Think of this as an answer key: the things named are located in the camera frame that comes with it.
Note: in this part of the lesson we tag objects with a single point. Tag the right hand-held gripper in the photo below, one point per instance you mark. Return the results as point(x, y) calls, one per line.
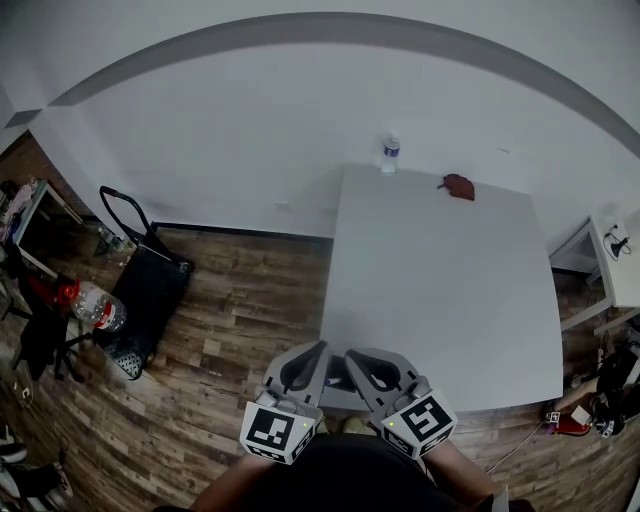
point(422, 422)

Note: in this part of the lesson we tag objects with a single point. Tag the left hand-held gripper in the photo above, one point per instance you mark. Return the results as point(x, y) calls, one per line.
point(272, 430)

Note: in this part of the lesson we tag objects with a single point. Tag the white and black marker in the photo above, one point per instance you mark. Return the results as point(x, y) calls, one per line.
point(339, 383)

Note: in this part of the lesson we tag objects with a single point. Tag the person's left forearm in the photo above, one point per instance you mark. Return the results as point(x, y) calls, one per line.
point(235, 482)

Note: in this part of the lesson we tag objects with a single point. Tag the person's right forearm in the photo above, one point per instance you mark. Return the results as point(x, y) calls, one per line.
point(462, 472)

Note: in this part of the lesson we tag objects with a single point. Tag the person's shoe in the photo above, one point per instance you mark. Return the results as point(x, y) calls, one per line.
point(357, 425)

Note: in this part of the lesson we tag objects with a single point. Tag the person's black shirt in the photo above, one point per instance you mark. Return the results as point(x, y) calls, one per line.
point(360, 475)

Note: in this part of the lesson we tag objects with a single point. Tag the black platform trolley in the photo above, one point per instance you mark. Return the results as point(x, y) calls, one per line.
point(145, 295)

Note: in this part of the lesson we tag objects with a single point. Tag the large clear water jug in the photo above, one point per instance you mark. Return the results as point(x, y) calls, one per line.
point(100, 307)

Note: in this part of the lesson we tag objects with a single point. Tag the small clear water bottle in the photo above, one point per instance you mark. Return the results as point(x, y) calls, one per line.
point(390, 155)

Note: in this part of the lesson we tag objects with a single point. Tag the small bottles on floor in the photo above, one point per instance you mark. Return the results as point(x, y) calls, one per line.
point(112, 240)

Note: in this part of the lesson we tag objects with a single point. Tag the black bag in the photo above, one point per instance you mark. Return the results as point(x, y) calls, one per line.
point(620, 385)

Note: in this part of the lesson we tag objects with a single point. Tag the red object beside jug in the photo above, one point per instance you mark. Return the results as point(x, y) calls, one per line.
point(65, 292)

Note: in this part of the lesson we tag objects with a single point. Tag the white side table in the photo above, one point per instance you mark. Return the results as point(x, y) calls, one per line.
point(607, 270)

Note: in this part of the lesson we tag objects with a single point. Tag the black and white shoes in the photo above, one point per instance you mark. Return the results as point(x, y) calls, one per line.
point(30, 475)

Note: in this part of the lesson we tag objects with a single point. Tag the cluttered white side desk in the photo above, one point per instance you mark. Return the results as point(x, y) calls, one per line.
point(30, 215)

